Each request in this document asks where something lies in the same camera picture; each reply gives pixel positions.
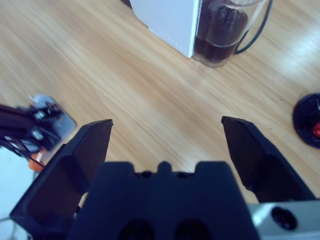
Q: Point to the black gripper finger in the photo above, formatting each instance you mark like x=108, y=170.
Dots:
x=262, y=165
x=65, y=175

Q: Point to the red coffee capsule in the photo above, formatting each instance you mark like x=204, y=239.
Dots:
x=317, y=130

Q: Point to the white capsule coffee machine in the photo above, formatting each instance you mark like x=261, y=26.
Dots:
x=170, y=20

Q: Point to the black capsule holder with rods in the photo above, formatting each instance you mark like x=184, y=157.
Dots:
x=305, y=120

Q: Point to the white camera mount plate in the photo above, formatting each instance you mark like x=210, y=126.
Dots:
x=63, y=125

